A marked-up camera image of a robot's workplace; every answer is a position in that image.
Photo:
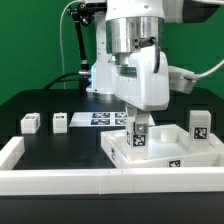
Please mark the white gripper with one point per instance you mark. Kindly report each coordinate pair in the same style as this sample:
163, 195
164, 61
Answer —
138, 84

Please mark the white square tabletop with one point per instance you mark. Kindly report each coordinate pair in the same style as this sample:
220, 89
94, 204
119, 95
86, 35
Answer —
168, 146

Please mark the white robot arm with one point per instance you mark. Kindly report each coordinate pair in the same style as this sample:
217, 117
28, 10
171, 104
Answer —
127, 26

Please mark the white U-shaped obstacle fence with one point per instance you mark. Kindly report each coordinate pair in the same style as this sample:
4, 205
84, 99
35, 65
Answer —
99, 181

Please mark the white marker base plate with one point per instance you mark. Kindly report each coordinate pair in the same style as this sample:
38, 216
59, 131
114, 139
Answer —
94, 119

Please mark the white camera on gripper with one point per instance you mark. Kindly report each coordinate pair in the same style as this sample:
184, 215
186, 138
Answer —
177, 80

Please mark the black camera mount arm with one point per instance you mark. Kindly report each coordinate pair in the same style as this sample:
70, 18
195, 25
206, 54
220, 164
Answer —
83, 14

